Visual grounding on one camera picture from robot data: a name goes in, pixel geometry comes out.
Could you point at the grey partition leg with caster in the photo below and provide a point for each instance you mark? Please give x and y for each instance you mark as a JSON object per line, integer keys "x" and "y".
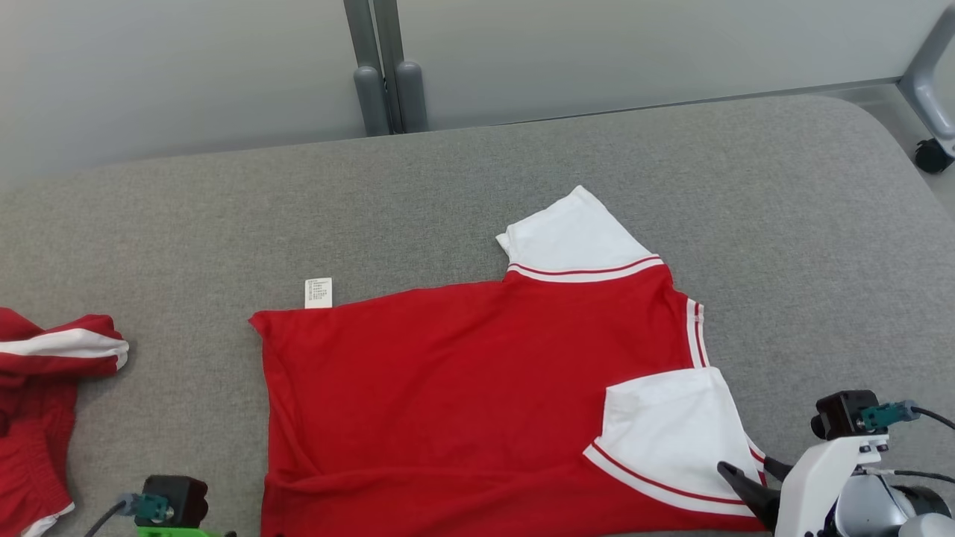
{"x": 929, "y": 82}

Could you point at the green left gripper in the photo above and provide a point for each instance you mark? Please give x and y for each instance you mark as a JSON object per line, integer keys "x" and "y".
{"x": 179, "y": 532}

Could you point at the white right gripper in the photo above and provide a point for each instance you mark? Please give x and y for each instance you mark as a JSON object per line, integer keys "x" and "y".
{"x": 809, "y": 485}

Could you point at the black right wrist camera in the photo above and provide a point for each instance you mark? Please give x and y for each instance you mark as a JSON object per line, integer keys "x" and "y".
{"x": 839, "y": 414}

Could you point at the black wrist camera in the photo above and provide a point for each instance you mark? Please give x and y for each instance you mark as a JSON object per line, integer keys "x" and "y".
{"x": 839, "y": 414}
{"x": 183, "y": 498}

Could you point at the red white-trimmed shorts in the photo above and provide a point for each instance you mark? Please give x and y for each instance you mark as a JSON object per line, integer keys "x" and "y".
{"x": 37, "y": 418}

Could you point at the red white basketball jersey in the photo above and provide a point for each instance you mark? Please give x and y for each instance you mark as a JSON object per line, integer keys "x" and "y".
{"x": 462, "y": 388}

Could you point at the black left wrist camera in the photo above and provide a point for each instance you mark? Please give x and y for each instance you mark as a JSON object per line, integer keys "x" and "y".
{"x": 183, "y": 498}

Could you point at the grey partition post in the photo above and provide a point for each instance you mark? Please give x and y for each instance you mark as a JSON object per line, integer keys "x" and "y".
{"x": 380, "y": 74}

